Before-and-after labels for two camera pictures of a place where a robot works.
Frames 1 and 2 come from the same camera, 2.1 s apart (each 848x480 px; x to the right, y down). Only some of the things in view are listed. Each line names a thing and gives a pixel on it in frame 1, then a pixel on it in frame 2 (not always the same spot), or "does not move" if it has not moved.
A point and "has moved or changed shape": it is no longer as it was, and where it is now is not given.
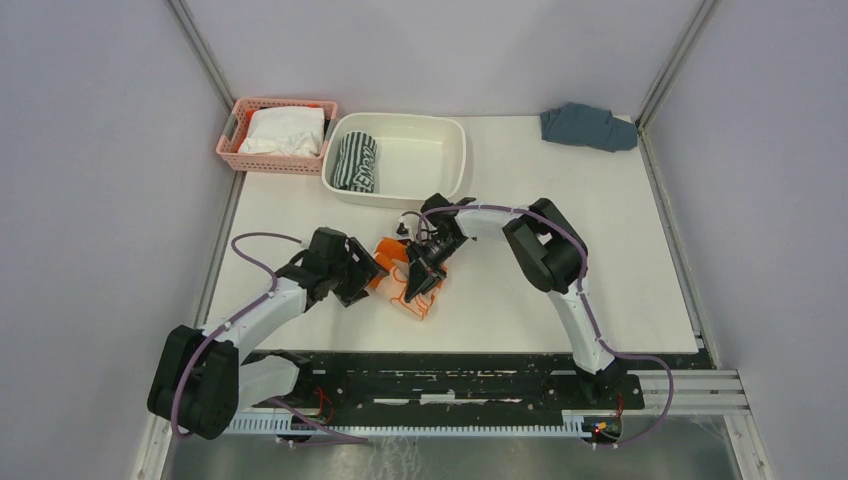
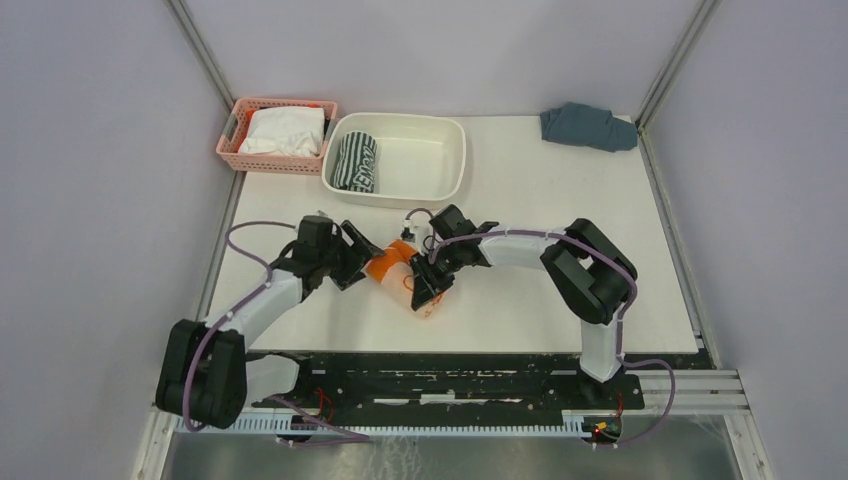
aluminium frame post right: x=680 y=53 does not move
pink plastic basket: x=239 y=119 does not move
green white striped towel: x=354 y=167 does not move
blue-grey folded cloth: x=580 y=125 does not move
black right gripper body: x=430 y=258 → x=437 y=269
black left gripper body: x=349 y=276 → x=341 y=261
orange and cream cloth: x=392 y=254 has moved or changed shape
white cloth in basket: x=291 y=131 does not move
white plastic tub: x=418 y=156 does not move
